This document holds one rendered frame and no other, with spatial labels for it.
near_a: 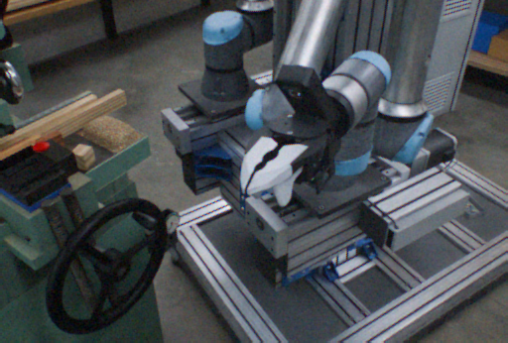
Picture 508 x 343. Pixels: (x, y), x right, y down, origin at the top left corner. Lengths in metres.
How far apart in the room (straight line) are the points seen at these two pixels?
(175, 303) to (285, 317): 0.50
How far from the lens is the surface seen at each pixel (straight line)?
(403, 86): 1.01
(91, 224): 0.95
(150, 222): 0.97
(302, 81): 0.57
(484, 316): 2.13
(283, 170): 0.54
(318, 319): 1.70
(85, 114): 1.30
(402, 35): 0.97
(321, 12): 0.88
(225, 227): 1.96
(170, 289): 2.05
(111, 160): 1.18
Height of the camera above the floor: 1.58
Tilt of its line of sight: 36 degrees down
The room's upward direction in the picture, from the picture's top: straight up
